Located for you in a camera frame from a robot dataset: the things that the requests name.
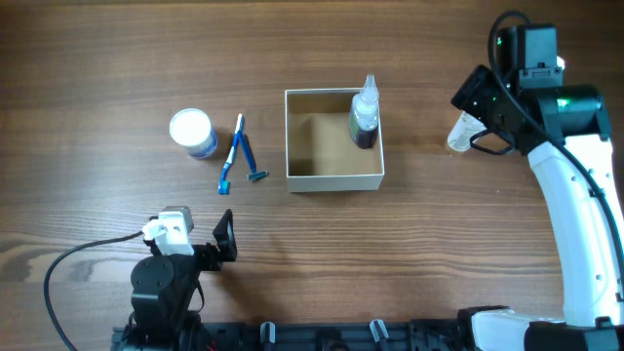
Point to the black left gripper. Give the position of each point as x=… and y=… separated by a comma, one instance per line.
x=212, y=259

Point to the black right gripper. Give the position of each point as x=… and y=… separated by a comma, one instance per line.
x=471, y=96

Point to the white squeeze tube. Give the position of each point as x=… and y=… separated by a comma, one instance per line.
x=458, y=140

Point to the white lidded blue jar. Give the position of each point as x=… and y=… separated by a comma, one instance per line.
x=192, y=129

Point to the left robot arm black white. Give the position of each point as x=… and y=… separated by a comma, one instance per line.
x=164, y=283

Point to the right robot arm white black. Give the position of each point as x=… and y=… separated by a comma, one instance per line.
x=564, y=131

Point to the blue white toothbrush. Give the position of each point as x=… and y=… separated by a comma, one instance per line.
x=224, y=184

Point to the blue disposable razor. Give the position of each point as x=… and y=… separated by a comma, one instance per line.
x=254, y=174

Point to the open beige cardboard box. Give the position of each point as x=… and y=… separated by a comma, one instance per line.
x=320, y=154

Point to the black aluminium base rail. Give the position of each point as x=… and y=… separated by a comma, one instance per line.
x=421, y=335

